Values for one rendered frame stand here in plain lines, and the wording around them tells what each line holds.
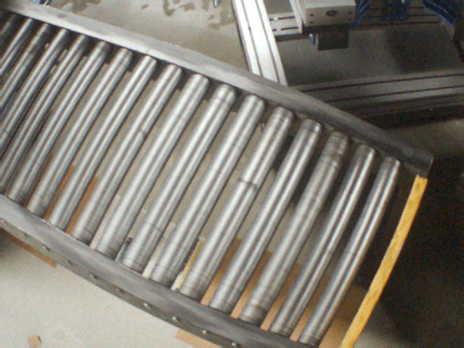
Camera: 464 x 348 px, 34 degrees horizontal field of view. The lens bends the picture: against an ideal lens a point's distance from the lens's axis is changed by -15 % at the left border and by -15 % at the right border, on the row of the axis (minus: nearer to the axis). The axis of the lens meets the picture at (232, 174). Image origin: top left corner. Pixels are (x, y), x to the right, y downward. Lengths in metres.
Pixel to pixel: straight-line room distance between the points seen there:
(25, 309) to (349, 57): 1.31
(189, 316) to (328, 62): 1.16
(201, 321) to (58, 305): 0.98
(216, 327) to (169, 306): 0.10
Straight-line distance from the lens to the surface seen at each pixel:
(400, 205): 1.97
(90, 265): 1.70
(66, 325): 2.52
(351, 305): 2.49
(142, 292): 1.67
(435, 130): 2.76
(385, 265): 1.66
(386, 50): 2.63
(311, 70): 2.55
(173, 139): 1.79
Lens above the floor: 2.38
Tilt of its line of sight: 65 degrees down
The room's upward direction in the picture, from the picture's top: 4 degrees counter-clockwise
